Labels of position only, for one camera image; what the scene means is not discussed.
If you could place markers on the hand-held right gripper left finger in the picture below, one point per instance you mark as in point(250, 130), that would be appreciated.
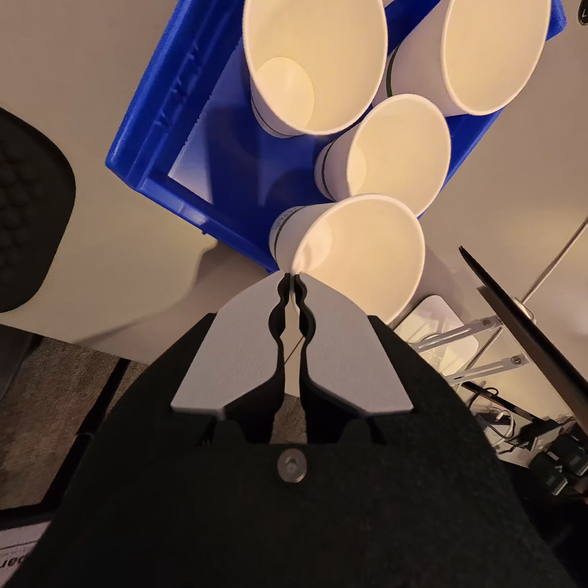
point(229, 358)

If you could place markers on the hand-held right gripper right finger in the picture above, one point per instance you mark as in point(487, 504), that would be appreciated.
point(353, 363)

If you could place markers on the white paper cup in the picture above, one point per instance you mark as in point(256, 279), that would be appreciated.
point(321, 55)
point(367, 257)
point(404, 151)
point(496, 50)

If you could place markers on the blue plastic bin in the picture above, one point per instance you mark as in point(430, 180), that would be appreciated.
point(183, 115)

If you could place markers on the black wrist rest pad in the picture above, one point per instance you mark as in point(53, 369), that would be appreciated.
point(27, 206)

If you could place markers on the white printed sign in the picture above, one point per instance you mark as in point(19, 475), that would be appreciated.
point(18, 542)

